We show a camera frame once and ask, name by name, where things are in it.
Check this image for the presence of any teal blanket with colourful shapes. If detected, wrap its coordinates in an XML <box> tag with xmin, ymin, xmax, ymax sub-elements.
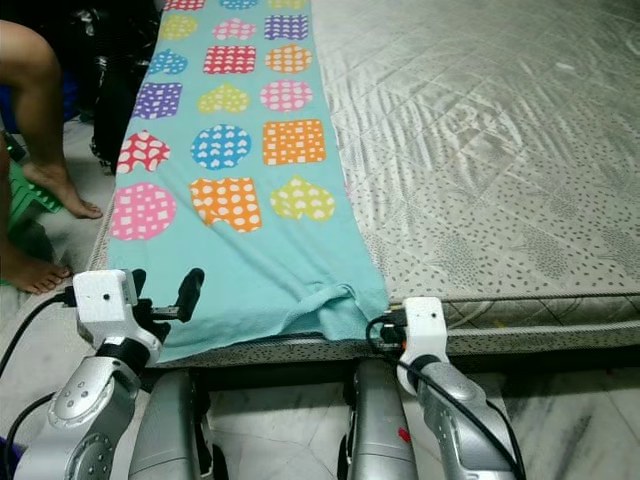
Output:
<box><xmin>105</xmin><ymin>0</ymin><xmax>391</xmax><ymax>364</ymax></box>

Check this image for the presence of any silver right robot leg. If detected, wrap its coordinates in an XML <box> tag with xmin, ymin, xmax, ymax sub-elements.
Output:
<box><xmin>336</xmin><ymin>356</ymin><xmax>423</xmax><ymax>480</ymax></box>

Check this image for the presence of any silver robot leg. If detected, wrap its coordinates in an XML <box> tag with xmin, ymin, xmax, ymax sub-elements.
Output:
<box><xmin>336</xmin><ymin>356</ymin><xmax>423</xmax><ymax>480</ymax></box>
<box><xmin>128</xmin><ymin>368</ymin><xmax>227</xmax><ymax>480</ymax></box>

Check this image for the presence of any silver left robot leg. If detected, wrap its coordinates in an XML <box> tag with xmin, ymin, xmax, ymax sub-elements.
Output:
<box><xmin>128</xmin><ymin>368</ymin><xmax>227</xmax><ymax>480</ymax></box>

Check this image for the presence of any green plastic stool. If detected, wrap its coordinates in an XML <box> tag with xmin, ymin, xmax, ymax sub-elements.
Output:
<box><xmin>0</xmin><ymin>158</ymin><xmax>63</xmax><ymax>246</ymax></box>

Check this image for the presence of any white dotted quilted mattress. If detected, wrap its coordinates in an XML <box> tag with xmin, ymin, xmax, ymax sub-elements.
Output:
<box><xmin>95</xmin><ymin>0</ymin><xmax>640</xmax><ymax>367</ymax></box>

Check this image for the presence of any purple plastic waste bin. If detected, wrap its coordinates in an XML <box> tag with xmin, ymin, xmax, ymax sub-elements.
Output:
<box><xmin>0</xmin><ymin>437</ymin><xmax>23</xmax><ymax>480</ymax></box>

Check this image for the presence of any blue plastic stool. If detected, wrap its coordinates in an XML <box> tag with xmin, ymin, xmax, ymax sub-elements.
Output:
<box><xmin>0</xmin><ymin>85</ymin><xmax>23</xmax><ymax>136</ymax></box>

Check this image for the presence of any person in grey shorts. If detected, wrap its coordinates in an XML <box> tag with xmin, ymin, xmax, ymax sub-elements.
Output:
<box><xmin>0</xmin><ymin>20</ymin><xmax>104</xmax><ymax>295</ymax></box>

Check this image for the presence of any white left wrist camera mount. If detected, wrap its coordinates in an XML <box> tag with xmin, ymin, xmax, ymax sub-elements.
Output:
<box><xmin>73</xmin><ymin>267</ymin><xmax>164</xmax><ymax>367</ymax></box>

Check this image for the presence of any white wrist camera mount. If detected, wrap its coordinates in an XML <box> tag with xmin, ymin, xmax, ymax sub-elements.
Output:
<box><xmin>398</xmin><ymin>296</ymin><xmax>450</xmax><ymax>389</ymax></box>
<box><xmin>73</xmin><ymin>267</ymin><xmax>164</xmax><ymax>367</ymax></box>

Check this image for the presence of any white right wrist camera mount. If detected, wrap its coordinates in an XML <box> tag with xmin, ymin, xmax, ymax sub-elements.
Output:
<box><xmin>398</xmin><ymin>296</ymin><xmax>450</xmax><ymax>389</ymax></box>

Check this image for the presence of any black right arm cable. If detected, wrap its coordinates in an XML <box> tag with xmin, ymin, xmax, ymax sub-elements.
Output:
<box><xmin>365</xmin><ymin>316</ymin><xmax>523</xmax><ymax>476</ymax></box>

